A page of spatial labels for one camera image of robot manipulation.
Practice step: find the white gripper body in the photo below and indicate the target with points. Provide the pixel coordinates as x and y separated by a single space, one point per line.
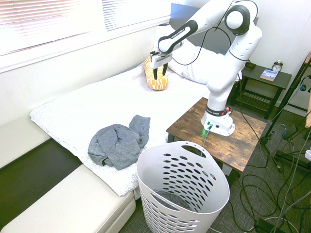
160 59

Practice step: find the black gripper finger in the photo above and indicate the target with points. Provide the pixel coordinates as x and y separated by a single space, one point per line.
155 74
165 70

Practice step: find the grey heathered garment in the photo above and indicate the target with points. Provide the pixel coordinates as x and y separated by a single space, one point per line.
114 145

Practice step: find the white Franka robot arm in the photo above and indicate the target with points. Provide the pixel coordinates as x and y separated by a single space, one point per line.
218 72

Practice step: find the white perforated laundry basket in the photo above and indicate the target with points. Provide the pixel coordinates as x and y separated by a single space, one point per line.
209 194

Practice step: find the yellow patterned bolster pillow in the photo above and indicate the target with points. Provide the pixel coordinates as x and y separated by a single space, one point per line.
158 83

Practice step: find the white bed pillow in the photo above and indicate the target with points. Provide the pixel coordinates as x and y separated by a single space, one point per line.
194 63

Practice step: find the narrow white window blind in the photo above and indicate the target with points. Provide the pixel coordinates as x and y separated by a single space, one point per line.
136 12

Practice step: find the white dotted bed blanket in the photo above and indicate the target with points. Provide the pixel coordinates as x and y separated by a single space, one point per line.
97 102

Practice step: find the small dark box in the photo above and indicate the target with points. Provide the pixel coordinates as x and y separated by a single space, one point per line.
250 65

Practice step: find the rustic brown wooden side table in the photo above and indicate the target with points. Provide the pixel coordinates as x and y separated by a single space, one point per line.
233 145

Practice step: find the blue covered book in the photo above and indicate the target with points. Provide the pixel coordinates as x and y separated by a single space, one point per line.
268 75

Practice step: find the black twin-bell alarm clock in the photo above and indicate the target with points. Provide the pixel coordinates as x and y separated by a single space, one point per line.
277 66

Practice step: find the black slatted nightstand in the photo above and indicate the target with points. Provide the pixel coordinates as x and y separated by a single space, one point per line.
281 81

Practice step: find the grey cloth inside basket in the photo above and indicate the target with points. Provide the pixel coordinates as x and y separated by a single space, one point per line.
172 200

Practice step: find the wide white window blind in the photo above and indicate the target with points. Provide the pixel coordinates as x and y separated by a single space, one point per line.
36 24

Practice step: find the black box on stand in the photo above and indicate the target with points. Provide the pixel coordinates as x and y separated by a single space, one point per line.
290 132

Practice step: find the small cream bench cushion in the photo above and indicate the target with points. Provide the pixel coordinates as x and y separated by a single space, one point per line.
19 143

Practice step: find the dark wood bench surface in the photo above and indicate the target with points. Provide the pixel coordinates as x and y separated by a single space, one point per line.
31 170

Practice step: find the black floor power strip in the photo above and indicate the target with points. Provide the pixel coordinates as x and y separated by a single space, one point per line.
269 225

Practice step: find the black camera tripod stand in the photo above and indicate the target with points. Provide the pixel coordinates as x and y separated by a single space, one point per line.
289 97

